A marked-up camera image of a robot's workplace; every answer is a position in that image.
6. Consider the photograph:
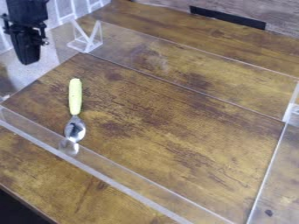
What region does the clear acrylic barrier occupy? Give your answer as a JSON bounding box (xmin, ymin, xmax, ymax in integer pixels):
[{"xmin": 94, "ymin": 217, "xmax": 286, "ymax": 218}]
[
  {"xmin": 247, "ymin": 82, "xmax": 299, "ymax": 224},
  {"xmin": 0, "ymin": 106, "xmax": 234, "ymax": 224}
]

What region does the clear acrylic front barrier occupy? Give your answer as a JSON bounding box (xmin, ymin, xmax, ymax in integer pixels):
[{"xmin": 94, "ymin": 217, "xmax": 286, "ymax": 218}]
[{"xmin": 0, "ymin": 106, "xmax": 234, "ymax": 224}]

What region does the green handled metal spoon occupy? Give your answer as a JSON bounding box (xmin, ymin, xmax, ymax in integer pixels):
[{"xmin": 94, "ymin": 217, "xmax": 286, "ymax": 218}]
[{"xmin": 64, "ymin": 78, "xmax": 87, "ymax": 143}]

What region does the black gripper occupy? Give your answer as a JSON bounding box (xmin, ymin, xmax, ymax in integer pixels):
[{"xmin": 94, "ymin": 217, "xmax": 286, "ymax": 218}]
[{"xmin": 0, "ymin": 0, "xmax": 50, "ymax": 65}]

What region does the clear acrylic right barrier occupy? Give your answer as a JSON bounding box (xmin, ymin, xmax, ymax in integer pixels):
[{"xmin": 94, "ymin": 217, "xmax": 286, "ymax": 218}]
[{"xmin": 247, "ymin": 82, "xmax": 299, "ymax": 224}]

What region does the clear acrylic triangular bracket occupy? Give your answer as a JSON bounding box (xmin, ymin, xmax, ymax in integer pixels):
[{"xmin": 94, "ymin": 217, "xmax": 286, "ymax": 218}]
[{"xmin": 67, "ymin": 20, "xmax": 103, "ymax": 53}]

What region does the black strip on back wall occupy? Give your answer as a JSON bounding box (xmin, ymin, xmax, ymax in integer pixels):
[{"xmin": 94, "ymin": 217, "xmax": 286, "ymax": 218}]
[{"xmin": 190, "ymin": 5, "xmax": 267, "ymax": 30}]

